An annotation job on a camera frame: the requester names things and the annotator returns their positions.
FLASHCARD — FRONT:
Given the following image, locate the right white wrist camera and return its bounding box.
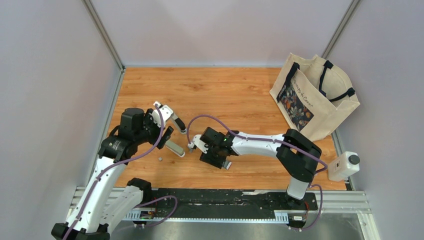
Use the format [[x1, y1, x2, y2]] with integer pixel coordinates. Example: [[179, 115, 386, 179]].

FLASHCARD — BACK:
[[187, 134, 209, 154]]

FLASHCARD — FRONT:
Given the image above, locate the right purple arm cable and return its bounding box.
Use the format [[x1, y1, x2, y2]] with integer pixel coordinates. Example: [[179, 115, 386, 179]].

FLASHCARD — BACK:
[[186, 114, 329, 231]]

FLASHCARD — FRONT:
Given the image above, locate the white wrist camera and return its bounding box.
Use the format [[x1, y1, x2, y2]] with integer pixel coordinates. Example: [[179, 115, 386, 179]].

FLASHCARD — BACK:
[[187, 134, 209, 154], [150, 101, 174, 128]]

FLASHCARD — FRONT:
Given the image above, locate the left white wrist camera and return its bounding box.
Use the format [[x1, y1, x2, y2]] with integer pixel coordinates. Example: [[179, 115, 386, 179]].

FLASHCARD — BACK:
[[150, 101, 174, 128]]

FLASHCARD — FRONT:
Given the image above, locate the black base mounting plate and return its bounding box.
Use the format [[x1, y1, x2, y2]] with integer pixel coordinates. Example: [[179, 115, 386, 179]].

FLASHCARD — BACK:
[[125, 188, 323, 229]]

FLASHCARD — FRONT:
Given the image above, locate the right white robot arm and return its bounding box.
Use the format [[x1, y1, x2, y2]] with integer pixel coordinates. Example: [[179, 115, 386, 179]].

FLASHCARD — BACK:
[[189, 127, 322, 210]]

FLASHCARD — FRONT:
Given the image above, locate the grey-green stapler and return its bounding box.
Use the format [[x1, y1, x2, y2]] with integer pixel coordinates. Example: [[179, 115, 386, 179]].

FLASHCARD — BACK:
[[165, 140, 185, 158]]

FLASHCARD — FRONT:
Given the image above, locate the cream floral tote bag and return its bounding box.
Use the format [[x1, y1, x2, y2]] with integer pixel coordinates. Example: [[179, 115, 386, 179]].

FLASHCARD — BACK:
[[269, 53, 360, 142]]

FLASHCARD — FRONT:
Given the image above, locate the aluminium frame rail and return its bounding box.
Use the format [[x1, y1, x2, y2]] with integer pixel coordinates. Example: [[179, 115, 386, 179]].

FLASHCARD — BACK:
[[64, 186, 380, 240]]

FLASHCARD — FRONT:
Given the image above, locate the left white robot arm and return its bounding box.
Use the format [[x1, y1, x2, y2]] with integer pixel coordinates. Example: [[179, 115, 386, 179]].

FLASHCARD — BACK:
[[51, 102, 175, 240]]

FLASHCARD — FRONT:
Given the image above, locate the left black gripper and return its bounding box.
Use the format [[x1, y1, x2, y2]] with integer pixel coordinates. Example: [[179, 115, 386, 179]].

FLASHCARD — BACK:
[[134, 108, 174, 150]]

